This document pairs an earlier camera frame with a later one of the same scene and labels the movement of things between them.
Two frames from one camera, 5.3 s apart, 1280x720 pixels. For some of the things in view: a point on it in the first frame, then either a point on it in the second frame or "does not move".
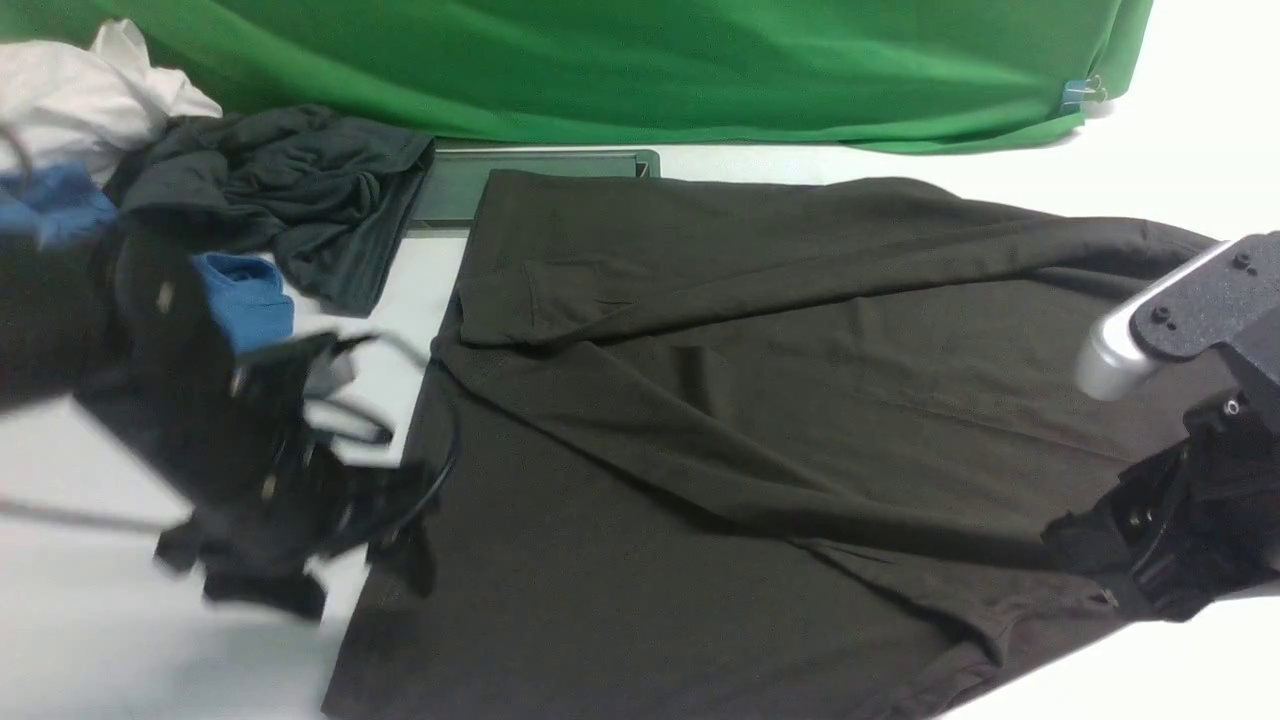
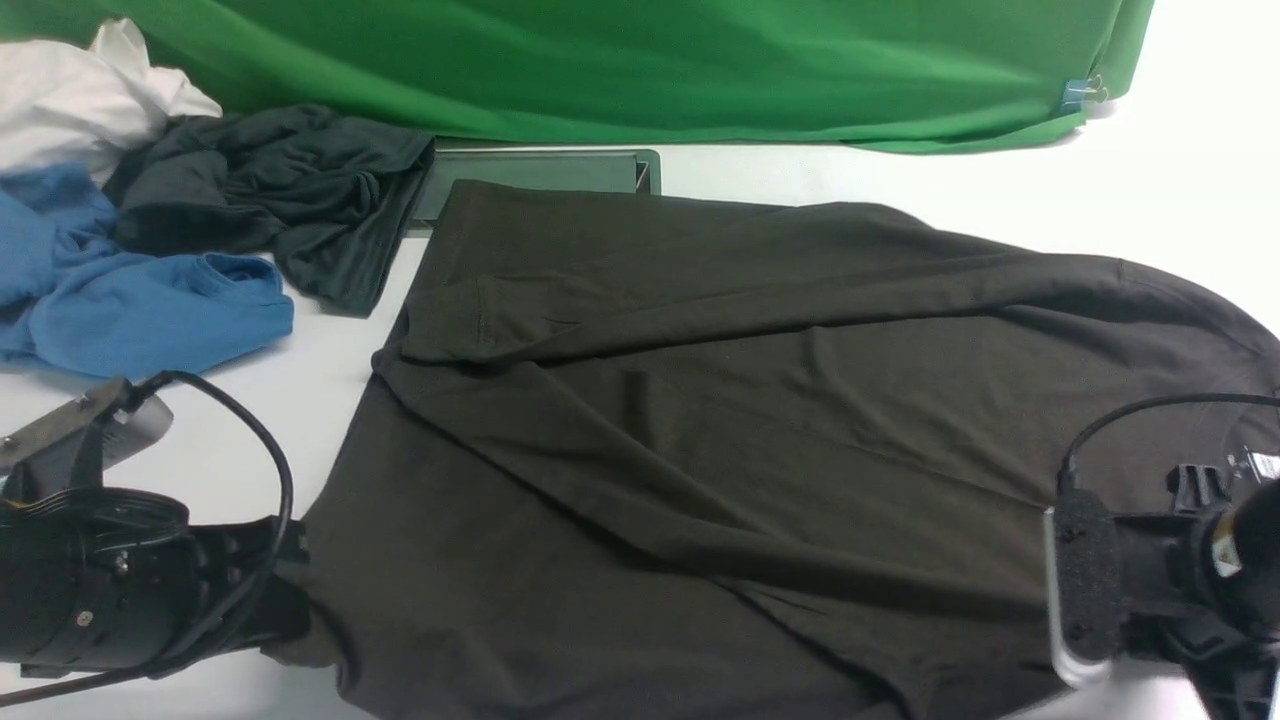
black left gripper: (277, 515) → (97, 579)
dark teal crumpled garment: (328, 198) does not move
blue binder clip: (1079, 91) does not move
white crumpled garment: (88, 106) does not move
